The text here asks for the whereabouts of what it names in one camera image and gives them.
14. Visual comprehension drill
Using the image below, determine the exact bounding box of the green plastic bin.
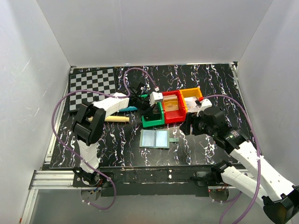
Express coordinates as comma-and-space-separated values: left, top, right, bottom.
142, 102, 165, 128

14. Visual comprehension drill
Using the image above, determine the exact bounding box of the red plastic bin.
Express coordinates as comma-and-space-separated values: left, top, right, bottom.
162, 90, 186, 124

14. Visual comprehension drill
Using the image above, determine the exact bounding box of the yellow plastic bin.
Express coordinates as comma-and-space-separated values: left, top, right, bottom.
179, 87, 204, 112

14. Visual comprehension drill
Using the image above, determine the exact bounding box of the green card holder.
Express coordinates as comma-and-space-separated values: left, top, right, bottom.
139, 129, 178, 149

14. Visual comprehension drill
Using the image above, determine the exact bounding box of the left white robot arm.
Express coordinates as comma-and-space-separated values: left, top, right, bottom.
72, 83, 163, 185

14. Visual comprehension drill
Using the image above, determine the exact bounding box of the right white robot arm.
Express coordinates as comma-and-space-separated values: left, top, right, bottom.
180, 107, 299, 224

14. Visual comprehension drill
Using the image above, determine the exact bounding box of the black card in green bin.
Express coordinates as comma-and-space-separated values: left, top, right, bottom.
144, 105, 161, 121

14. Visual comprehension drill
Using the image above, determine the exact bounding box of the white card in yellow bin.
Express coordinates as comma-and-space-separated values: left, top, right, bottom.
184, 96, 199, 112

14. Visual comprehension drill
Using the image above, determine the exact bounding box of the orange card in red bin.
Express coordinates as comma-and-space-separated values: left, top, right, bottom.
163, 94, 179, 112

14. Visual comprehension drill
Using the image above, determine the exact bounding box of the blue plastic crayon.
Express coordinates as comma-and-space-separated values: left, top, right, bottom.
119, 106, 137, 112

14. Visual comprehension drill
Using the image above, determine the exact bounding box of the cream plastic crayon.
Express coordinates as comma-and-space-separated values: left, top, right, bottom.
105, 116, 130, 123

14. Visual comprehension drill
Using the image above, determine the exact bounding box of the checkered chessboard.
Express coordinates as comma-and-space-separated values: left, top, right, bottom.
68, 68, 118, 113

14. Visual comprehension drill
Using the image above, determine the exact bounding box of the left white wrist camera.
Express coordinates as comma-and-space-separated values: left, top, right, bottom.
149, 92, 163, 106

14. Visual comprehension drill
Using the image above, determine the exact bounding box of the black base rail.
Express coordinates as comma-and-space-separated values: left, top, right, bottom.
72, 163, 240, 198

